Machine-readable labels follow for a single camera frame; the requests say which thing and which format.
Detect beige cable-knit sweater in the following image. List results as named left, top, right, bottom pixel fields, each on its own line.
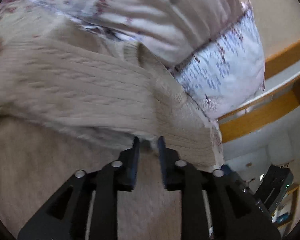
left=0, top=38, right=223, bottom=239

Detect blue floral right pillow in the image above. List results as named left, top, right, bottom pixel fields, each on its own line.
left=172, top=0, right=265, bottom=119

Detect wooden headboard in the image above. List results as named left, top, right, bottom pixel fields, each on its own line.
left=218, top=40, right=300, bottom=143

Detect pink floral left pillow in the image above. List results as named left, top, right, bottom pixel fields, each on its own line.
left=31, top=0, right=243, bottom=66

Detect floral bed quilt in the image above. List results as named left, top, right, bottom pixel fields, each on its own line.
left=0, top=0, right=124, bottom=59

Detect wooden wall shelf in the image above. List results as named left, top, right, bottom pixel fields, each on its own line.
left=272, top=183, right=300, bottom=229

